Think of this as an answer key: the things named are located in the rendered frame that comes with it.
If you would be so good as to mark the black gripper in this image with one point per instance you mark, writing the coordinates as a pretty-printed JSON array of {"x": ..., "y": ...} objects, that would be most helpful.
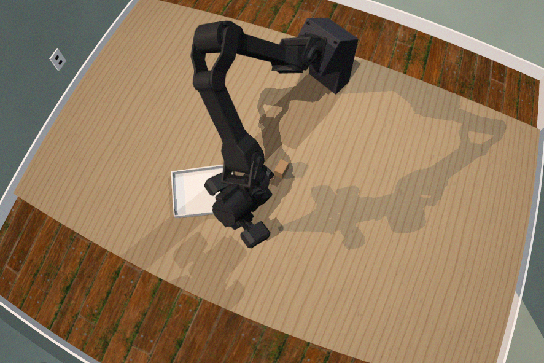
[{"x": 253, "y": 234}]

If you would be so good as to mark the white tray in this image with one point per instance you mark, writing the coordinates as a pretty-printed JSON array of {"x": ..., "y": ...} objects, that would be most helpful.
[{"x": 190, "y": 198}]

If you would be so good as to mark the brown block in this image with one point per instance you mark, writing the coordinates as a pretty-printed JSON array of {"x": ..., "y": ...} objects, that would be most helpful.
[{"x": 281, "y": 168}]

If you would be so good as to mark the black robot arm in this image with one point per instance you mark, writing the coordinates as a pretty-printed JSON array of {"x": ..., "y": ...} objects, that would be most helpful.
[{"x": 240, "y": 151}]

